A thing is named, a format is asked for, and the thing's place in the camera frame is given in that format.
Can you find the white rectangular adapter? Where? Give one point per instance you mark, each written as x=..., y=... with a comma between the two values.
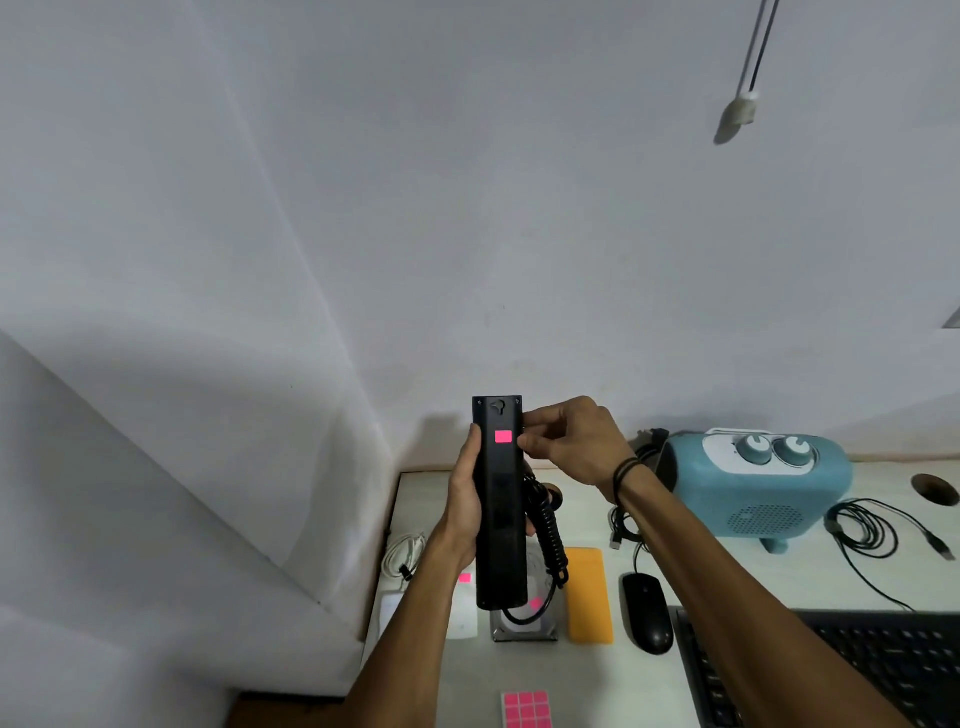
x=463, y=615

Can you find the black wristband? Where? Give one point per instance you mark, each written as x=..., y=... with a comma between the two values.
x=624, y=474

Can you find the blue round knob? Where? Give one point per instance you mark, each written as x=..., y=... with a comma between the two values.
x=794, y=451

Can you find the black computer mouse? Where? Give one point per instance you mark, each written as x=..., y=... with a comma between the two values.
x=646, y=613

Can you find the person's left hand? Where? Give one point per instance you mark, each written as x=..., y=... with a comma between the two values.
x=459, y=510

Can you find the black keyboard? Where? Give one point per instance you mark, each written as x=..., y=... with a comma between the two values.
x=877, y=660

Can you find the black power strip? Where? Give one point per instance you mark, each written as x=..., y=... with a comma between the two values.
x=499, y=517

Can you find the person's left thumb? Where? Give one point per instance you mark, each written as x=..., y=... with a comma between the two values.
x=474, y=454

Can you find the person's right forearm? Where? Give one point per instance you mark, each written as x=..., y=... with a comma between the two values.
x=720, y=600

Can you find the sheet of pink stickers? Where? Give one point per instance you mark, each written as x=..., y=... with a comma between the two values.
x=526, y=709

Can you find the person's right hand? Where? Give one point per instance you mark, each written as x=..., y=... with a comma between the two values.
x=581, y=446

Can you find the orange rectangular pad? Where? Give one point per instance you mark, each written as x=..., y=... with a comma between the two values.
x=589, y=596

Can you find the person's right thumb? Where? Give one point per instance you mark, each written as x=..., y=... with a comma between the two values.
x=535, y=445

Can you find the light blue fan heater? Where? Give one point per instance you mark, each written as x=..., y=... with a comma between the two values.
x=772, y=499

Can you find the silver hard drive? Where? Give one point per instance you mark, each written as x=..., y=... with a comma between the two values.
x=525, y=631

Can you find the person's left forearm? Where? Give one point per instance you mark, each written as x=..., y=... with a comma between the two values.
x=405, y=645

